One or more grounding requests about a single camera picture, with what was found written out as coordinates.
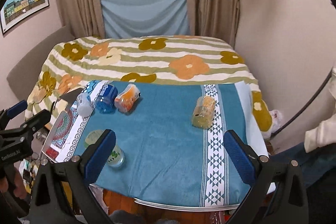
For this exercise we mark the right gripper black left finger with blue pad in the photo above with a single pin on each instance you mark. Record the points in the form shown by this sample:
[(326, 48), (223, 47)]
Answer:
[(49, 203)]

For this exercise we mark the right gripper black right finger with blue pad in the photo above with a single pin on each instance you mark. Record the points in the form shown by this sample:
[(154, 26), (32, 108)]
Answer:
[(277, 193)]

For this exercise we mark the green label C100 bottle cup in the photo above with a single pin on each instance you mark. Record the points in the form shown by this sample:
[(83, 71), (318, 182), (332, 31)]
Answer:
[(116, 157)]

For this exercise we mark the white sleeve forearm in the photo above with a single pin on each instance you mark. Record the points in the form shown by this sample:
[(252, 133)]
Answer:
[(324, 134)]

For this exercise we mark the blue label bottle cup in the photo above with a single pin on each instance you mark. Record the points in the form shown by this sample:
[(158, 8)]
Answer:
[(105, 100)]

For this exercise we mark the small orange label bottle cup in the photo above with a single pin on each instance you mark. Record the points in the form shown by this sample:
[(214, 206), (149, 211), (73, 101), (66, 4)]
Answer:
[(126, 99)]

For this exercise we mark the orange label clear bottle cup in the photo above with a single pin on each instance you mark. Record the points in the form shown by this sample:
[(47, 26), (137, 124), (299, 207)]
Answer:
[(203, 112)]

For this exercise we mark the white tray with mandala mat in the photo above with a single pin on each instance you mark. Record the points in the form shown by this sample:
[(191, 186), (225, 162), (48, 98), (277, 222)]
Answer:
[(58, 134)]

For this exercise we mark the white plush toy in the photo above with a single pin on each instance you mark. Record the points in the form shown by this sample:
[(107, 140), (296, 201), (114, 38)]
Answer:
[(277, 120)]

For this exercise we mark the white cap small bottle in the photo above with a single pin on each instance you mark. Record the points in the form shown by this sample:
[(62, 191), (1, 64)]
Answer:
[(84, 105)]

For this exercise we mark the teal patterned cloth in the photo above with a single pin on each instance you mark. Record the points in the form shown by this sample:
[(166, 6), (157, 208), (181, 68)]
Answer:
[(163, 150)]

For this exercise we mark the grey upholstered headboard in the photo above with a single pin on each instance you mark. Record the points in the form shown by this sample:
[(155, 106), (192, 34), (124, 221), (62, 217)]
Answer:
[(24, 75)]

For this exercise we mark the floral striped bedspread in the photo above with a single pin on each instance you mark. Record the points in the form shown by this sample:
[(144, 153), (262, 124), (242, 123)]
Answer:
[(169, 60)]

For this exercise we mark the framed colourful houses picture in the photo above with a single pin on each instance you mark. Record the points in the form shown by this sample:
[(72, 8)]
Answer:
[(15, 11)]

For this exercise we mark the light blue hanging cloth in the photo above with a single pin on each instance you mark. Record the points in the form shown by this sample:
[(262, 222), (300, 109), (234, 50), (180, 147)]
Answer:
[(135, 18)]

